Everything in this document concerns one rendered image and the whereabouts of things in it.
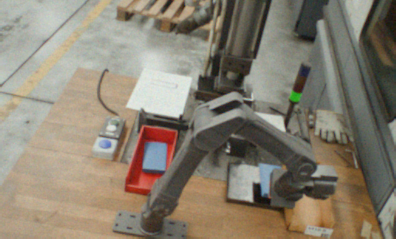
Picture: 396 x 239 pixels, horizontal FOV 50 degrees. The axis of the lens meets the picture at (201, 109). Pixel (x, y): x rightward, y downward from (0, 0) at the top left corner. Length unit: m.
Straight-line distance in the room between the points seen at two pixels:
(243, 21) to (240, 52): 0.10
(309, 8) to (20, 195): 3.64
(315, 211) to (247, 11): 0.64
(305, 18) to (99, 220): 3.60
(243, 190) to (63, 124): 0.65
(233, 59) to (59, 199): 0.64
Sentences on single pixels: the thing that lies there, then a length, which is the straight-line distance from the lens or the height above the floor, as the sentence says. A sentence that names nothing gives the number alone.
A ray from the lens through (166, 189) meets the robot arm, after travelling 1.06.
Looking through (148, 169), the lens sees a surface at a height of 0.93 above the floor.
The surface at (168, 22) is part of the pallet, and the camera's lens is 4.18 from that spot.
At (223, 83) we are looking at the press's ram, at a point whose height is 1.18.
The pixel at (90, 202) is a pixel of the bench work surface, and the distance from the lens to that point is 1.28.
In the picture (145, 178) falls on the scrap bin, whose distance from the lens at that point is 1.34.
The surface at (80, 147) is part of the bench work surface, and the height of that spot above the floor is 0.90.
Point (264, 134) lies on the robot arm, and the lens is 0.96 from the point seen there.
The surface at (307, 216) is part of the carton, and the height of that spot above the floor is 0.91.
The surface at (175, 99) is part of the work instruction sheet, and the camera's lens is 1.68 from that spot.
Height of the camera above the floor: 1.86
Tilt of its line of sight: 36 degrees down
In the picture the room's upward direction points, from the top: 11 degrees clockwise
